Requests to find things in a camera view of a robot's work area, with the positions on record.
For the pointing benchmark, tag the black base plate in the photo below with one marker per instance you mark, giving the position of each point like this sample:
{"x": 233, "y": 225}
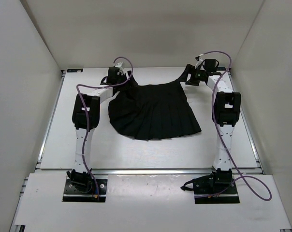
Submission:
{"x": 76, "y": 193}
{"x": 215, "y": 188}

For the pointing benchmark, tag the blue table label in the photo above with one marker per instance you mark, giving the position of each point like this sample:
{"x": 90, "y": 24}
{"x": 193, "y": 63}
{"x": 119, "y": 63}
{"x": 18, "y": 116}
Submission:
{"x": 74, "y": 70}
{"x": 221, "y": 69}

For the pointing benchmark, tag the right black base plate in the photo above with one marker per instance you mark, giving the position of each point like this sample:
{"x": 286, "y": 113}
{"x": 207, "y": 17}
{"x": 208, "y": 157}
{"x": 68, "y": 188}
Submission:
{"x": 215, "y": 188}

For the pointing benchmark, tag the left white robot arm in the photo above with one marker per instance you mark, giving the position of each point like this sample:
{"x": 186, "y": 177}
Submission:
{"x": 86, "y": 117}

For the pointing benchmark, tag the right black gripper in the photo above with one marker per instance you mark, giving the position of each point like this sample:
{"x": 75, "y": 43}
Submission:
{"x": 191, "y": 70}

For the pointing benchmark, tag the right blue table label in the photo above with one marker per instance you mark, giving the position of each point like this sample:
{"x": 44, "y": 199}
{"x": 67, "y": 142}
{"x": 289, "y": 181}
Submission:
{"x": 221, "y": 69}

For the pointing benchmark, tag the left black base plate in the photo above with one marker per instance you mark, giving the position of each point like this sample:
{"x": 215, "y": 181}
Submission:
{"x": 76, "y": 193}

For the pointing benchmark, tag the left blue table label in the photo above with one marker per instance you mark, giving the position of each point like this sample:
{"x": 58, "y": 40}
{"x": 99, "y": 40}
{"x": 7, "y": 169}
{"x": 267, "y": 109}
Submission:
{"x": 74, "y": 70}

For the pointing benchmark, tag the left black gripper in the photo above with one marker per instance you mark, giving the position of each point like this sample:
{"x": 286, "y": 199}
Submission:
{"x": 123, "y": 76}

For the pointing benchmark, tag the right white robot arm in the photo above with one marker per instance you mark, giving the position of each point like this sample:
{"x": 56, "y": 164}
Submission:
{"x": 225, "y": 115}

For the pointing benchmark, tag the black pleated skirt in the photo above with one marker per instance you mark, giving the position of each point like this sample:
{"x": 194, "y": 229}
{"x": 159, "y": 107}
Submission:
{"x": 152, "y": 112}

